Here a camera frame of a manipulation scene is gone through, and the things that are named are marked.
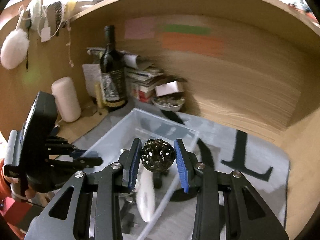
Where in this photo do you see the white handheld massager device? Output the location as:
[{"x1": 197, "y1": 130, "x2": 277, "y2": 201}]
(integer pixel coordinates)
[{"x1": 136, "y1": 166, "x2": 156, "y2": 223}]

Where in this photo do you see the black gold perforated ball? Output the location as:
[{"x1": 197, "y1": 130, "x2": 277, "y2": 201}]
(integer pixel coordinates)
[{"x1": 141, "y1": 138, "x2": 176, "y2": 172}]

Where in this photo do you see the black usb adapter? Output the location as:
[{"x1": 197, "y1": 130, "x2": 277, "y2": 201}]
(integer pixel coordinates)
[{"x1": 153, "y1": 170, "x2": 169, "y2": 189}]

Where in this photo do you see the person left hand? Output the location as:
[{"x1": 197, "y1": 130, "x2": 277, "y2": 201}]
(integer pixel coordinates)
[{"x1": 0, "y1": 159, "x2": 36, "y2": 199}]

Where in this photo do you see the cream cylindrical speaker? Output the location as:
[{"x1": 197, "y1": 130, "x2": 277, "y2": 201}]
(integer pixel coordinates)
[{"x1": 52, "y1": 76, "x2": 81, "y2": 122}]

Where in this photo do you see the grey rug with letters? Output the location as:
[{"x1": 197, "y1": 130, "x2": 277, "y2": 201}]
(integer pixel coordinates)
[{"x1": 75, "y1": 104, "x2": 289, "y2": 239}]

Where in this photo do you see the clear plastic storage bin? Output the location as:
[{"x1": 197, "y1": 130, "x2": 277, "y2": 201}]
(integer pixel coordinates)
[{"x1": 83, "y1": 108, "x2": 199, "y2": 239}]

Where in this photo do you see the yellow lip balm tube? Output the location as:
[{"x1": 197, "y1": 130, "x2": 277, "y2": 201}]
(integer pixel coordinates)
[{"x1": 94, "y1": 82, "x2": 104, "y2": 109}]

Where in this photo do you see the white handwritten note paper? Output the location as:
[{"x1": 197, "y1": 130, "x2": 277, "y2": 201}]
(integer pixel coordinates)
[{"x1": 82, "y1": 64, "x2": 101, "y2": 98}]

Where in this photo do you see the dark wine bottle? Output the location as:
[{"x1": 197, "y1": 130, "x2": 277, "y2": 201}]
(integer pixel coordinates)
[{"x1": 100, "y1": 25, "x2": 127, "y2": 112}]

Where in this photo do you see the stack of books papers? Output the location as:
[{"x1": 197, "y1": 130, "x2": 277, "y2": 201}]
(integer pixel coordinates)
[{"x1": 121, "y1": 51, "x2": 165, "y2": 103}]

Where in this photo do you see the white fluffy pompom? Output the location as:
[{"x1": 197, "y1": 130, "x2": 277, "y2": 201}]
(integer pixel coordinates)
[{"x1": 1, "y1": 29, "x2": 29, "y2": 69}]

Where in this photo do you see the white bowl of trinkets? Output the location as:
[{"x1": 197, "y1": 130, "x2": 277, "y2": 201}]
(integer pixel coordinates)
[{"x1": 152, "y1": 95, "x2": 185, "y2": 112}]

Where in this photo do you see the pink sticky note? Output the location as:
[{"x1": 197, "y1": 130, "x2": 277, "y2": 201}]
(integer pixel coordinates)
[{"x1": 124, "y1": 17, "x2": 163, "y2": 40}]

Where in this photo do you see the green sticky note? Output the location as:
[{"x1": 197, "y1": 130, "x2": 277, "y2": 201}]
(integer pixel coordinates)
[{"x1": 162, "y1": 24, "x2": 211, "y2": 35}]

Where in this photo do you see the orange sticky note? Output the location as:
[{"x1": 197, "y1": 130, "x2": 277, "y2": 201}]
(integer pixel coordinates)
[{"x1": 162, "y1": 32, "x2": 223, "y2": 57}]

